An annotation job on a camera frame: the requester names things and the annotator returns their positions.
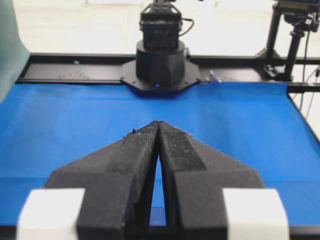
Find black aluminium frame rail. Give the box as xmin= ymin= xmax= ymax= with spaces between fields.
xmin=15 ymin=52 xmax=320 ymax=85

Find black camera stand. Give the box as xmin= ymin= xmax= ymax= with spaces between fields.
xmin=256 ymin=0 xmax=320 ymax=82

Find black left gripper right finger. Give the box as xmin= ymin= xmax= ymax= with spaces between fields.
xmin=158 ymin=121 xmax=264 ymax=240

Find black stand cable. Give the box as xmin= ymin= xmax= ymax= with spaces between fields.
xmin=298 ymin=27 xmax=320 ymax=121

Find green backdrop curtain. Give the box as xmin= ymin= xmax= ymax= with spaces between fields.
xmin=0 ymin=0 xmax=30 ymax=101

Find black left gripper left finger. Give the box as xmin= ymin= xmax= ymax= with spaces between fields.
xmin=45 ymin=121 xmax=159 ymax=240

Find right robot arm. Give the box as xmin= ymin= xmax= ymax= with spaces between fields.
xmin=121 ymin=0 xmax=201 ymax=92

